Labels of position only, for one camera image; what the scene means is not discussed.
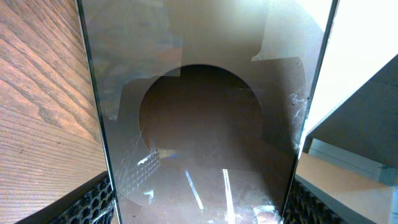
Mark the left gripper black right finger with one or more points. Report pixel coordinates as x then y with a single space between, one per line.
303 207

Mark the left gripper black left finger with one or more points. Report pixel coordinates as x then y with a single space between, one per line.
92 202

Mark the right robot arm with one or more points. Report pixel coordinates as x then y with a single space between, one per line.
366 123

